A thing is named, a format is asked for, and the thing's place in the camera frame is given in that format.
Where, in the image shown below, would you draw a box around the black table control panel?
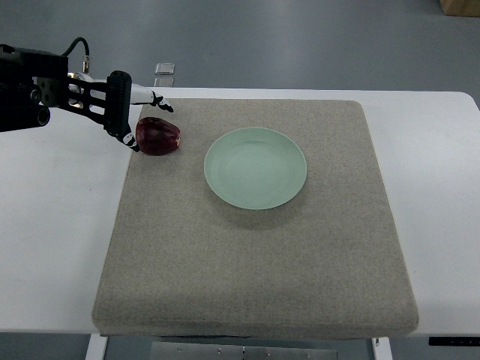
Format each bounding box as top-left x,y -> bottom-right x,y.
428,337 -> 480,347

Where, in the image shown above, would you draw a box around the white table leg left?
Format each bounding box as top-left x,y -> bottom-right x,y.
84,334 -> 108,360

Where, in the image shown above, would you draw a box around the clear floor socket cover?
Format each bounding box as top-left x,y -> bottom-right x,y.
154,62 -> 175,87

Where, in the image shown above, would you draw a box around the white table leg right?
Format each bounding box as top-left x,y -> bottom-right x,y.
371,337 -> 393,360

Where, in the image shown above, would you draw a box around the pale green round plate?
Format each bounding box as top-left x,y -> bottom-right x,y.
204,127 -> 308,211

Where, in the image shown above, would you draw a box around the grey fabric cushion mat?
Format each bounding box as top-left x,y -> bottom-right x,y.
92,98 -> 419,339

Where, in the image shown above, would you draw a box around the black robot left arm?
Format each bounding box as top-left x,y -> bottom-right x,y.
1,37 -> 173,152

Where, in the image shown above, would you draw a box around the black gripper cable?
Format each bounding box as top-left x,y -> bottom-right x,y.
61,37 -> 92,73

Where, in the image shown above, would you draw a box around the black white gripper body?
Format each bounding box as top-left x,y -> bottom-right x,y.
33,52 -> 108,126

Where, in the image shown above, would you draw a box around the grey metal base plate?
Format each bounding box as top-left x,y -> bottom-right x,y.
150,342 -> 338,360

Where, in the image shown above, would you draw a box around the white table leg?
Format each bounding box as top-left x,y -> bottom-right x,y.
371,337 -> 393,360
84,334 -> 108,360

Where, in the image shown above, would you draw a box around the dark red apple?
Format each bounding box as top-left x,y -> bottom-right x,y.
136,117 -> 181,156

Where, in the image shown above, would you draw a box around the cardboard box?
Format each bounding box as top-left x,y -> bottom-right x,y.
439,0 -> 480,17

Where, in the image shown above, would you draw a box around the white black-tipped far finger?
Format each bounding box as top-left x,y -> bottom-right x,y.
130,83 -> 174,113

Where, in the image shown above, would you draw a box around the black ribbed near finger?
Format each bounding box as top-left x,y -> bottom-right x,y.
104,70 -> 140,152

